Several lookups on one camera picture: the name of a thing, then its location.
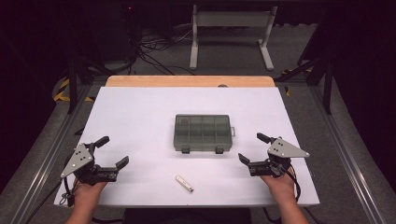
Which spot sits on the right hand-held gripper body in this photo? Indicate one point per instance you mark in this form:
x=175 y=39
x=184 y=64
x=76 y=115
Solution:
x=280 y=155

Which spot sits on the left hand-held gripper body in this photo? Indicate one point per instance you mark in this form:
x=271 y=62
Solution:
x=81 y=161

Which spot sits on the grey plastic compartment box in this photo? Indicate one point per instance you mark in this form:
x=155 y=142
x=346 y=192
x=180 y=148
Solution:
x=202 y=133

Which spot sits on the small white stick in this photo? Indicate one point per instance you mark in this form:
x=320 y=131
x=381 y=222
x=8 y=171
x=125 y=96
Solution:
x=184 y=184

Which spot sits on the person's right hand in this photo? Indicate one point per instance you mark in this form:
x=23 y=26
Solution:
x=280 y=186

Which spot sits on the person's left hand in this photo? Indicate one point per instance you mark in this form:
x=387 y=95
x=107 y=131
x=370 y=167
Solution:
x=87 y=193

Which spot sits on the yellow black floor tape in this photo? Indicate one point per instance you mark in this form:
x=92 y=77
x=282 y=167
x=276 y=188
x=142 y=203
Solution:
x=288 y=91
x=60 y=93

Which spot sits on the white board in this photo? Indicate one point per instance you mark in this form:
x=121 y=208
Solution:
x=149 y=118

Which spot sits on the black metal stand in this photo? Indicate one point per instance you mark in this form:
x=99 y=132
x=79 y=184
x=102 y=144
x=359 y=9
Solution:
x=72 y=84
x=327 y=84

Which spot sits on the person's dark clothing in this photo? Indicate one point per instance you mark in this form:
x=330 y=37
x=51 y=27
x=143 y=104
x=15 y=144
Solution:
x=186 y=216

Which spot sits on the wooden table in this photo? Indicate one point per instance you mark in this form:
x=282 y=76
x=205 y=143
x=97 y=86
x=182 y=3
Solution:
x=186 y=81

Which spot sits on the black equipment cabinet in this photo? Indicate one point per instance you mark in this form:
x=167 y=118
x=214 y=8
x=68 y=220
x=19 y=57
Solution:
x=118 y=31

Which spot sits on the white metal stand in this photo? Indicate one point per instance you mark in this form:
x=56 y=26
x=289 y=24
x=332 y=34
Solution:
x=232 y=19

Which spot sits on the aluminium rail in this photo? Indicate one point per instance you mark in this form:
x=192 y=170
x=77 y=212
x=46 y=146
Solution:
x=351 y=161
x=46 y=158

